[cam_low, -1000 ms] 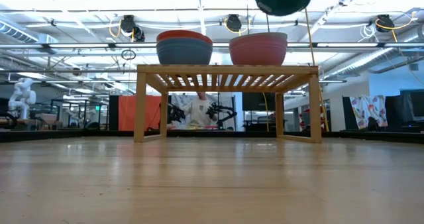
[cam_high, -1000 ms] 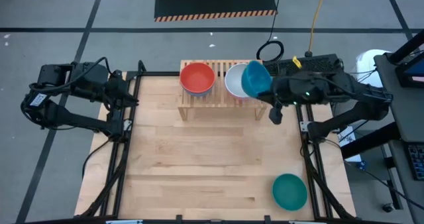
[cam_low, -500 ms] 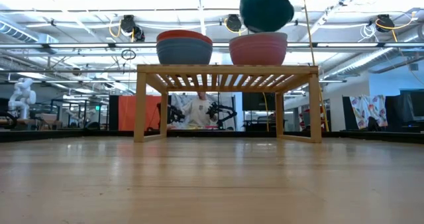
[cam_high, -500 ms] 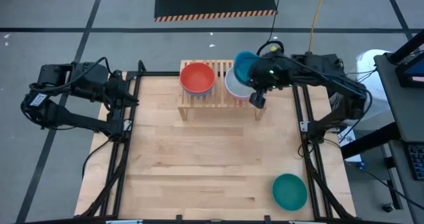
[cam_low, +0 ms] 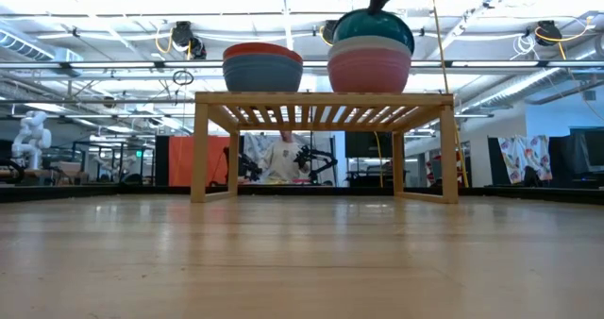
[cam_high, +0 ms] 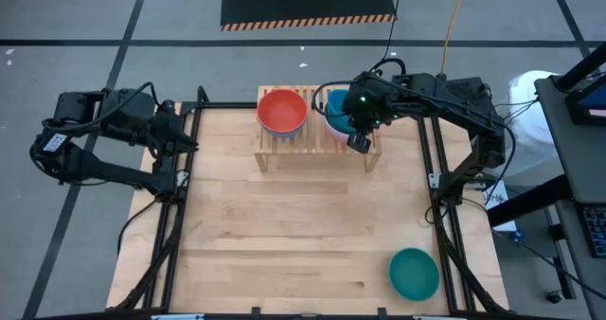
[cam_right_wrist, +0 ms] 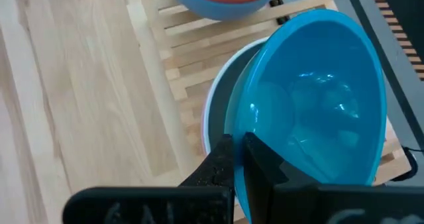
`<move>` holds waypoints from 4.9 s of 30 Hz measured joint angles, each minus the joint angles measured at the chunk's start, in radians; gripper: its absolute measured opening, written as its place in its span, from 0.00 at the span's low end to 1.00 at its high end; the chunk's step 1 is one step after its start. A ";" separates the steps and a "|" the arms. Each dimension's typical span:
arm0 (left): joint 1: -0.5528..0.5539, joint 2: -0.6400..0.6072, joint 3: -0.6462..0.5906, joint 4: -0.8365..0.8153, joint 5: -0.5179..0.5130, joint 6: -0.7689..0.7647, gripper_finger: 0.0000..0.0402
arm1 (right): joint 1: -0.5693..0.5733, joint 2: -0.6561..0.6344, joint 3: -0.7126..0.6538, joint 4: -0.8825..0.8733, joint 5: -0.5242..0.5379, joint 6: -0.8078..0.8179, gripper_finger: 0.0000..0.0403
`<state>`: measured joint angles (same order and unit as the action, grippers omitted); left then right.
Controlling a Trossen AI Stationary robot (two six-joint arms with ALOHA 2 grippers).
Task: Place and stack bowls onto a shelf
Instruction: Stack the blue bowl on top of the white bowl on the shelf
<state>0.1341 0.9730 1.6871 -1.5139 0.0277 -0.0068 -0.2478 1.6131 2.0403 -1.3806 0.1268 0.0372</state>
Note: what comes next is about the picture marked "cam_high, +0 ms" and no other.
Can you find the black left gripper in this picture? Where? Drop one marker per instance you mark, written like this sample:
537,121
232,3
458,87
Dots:
163,126

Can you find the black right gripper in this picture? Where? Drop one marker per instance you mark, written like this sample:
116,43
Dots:
367,104

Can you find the turquoise blue bowl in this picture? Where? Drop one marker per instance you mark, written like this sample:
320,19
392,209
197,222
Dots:
335,104

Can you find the white bowl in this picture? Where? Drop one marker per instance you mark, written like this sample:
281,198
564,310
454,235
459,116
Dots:
328,125

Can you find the pink bowl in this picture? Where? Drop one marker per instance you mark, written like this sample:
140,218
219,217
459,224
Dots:
338,138

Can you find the red bowl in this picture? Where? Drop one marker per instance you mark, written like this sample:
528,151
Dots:
282,112

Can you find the green bowl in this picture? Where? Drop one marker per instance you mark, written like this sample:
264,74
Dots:
414,275

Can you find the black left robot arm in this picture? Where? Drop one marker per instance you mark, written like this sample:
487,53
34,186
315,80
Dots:
94,168

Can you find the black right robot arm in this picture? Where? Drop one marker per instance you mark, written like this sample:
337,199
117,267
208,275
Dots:
473,116

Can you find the wooden slatted shelf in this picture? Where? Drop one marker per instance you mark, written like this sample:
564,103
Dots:
312,145

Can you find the black textured flat panel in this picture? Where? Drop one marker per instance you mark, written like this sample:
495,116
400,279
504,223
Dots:
468,85

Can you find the black hazard-striped floor mat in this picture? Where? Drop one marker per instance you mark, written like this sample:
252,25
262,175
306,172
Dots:
308,3

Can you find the white bag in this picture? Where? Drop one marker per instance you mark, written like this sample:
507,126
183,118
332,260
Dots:
525,121

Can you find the white paper sheet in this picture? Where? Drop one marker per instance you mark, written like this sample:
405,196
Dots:
497,199

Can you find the black desk strut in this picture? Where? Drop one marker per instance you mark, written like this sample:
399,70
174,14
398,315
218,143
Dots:
530,201

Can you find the small blue object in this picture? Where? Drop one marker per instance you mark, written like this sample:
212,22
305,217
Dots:
518,236

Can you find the grey desk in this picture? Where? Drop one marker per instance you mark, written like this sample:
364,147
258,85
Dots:
568,145

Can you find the black desk monitor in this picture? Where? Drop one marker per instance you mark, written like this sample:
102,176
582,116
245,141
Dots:
592,102

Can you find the black keyboard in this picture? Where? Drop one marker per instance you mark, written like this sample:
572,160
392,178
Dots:
596,230

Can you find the black caster wheel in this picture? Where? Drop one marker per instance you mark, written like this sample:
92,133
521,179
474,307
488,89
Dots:
554,296

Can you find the black aluminium table frame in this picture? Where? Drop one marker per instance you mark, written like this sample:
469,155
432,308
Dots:
222,105

